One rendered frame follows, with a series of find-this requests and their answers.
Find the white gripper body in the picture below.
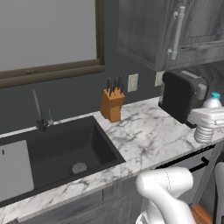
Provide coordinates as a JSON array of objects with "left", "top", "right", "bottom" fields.
[{"left": 187, "top": 106, "right": 224, "bottom": 129}]

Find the grey wood base cupboard door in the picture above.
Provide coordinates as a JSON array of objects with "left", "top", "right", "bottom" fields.
[{"left": 101, "top": 176, "right": 147, "bottom": 224}]

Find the clear water bottle blue cap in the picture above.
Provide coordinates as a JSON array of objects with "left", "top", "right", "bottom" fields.
[{"left": 193, "top": 92, "right": 224, "bottom": 144}]

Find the black coffee machine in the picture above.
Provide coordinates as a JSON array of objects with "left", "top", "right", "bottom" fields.
[{"left": 157, "top": 69, "right": 211, "bottom": 129}]

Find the grey dishwasher front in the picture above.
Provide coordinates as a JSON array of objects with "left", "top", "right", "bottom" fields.
[{"left": 153, "top": 143, "right": 218, "bottom": 206}]

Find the wooden knife block with knives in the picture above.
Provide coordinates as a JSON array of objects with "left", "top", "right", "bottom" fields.
[{"left": 99, "top": 75, "right": 126, "bottom": 123}]

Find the black sink basin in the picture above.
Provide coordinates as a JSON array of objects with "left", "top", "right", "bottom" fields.
[{"left": 0, "top": 115, "right": 127, "bottom": 208}]

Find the grey wood drawer front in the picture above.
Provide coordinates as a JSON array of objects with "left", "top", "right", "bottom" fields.
[{"left": 17, "top": 188, "right": 104, "bottom": 224}]

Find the dark grey sink tap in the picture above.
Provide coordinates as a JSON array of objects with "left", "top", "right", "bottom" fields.
[{"left": 31, "top": 89, "right": 55, "bottom": 133}]

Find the white rectangular board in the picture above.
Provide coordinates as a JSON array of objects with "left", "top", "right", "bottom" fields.
[{"left": 0, "top": 139, "right": 35, "bottom": 203}]

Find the black dishwasher handle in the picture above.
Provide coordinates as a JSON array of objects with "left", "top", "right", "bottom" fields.
[{"left": 188, "top": 156, "right": 210, "bottom": 173}]

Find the white wall socket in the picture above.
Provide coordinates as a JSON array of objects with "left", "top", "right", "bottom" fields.
[
  {"left": 127, "top": 73, "right": 140, "bottom": 94},
  {"left": 154, "top": 70, "right": 166, "bottom": 88}
]

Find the grey bar cupboard handle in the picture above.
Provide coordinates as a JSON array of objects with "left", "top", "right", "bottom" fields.
[{"left": 166, "top": 5, "right": 186, "bottom": 61}]

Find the grey wood wall cupboard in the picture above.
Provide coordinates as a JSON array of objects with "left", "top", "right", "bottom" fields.
[{"left": 117, "top": 0, "right": 224, "bottom": 72}]

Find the window with brown frame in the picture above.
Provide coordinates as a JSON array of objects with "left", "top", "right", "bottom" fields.
[{"left": 0, "top": 0, "right": 106, "bottom": 89}]

